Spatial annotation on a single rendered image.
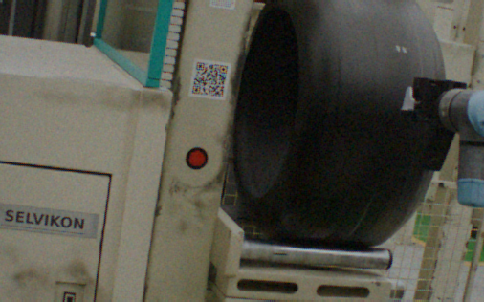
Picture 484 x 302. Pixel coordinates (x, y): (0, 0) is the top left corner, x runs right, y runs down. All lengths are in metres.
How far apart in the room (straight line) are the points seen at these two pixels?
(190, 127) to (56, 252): 0.76
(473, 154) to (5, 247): 0.77
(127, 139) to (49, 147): 0.11
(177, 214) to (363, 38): 0.51
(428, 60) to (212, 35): 0.43
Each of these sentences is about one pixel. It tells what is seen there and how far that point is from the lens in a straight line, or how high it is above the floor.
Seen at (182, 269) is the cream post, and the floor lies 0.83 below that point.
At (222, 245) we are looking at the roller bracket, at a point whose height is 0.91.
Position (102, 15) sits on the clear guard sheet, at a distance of 1.96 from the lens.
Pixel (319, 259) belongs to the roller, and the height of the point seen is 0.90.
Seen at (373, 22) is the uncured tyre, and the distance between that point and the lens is 2.13.
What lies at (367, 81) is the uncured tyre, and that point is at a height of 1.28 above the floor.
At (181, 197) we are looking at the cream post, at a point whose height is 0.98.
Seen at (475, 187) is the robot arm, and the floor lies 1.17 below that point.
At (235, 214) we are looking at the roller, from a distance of 2.45.
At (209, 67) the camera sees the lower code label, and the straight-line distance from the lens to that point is 2.16.
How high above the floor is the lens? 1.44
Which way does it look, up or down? 9 degrees down
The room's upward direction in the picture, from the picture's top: 10 degrees clockwise
